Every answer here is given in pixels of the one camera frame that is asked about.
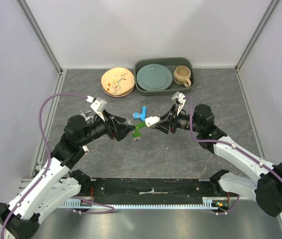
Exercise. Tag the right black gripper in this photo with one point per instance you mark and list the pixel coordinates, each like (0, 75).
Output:
(171, 116)

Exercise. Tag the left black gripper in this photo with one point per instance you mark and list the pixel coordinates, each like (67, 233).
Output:
(116, 127)

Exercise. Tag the white elbow fitting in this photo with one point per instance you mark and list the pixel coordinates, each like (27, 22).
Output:
(150, 121)

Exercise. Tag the green water faucet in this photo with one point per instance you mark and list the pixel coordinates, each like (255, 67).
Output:
(135, 132)

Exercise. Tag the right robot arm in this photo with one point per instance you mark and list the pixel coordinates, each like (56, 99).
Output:
(263, 181)

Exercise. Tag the white elbow fitting left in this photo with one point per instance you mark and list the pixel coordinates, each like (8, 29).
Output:
(85, 148)

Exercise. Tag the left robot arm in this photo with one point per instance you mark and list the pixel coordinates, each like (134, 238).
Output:
(23, 215)

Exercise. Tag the blue water faucet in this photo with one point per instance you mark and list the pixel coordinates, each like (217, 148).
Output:
(141, 115)

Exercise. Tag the bird pattern yellow plate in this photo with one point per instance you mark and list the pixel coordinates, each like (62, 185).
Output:
(117, 80)

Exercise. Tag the teal plate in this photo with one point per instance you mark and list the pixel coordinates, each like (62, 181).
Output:
(154, 77)

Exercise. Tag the beige ceramic mug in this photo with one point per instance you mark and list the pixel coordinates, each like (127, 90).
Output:
(182, 76)

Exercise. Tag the grey-green dish tub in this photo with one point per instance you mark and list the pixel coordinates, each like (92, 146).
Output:
(171, 63)

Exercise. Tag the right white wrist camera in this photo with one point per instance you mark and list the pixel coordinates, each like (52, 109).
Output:
(179, 99)

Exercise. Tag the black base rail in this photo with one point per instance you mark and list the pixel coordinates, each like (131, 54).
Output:
(151, 191)

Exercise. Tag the slotted cable duct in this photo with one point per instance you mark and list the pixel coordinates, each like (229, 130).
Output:
(77, 204)

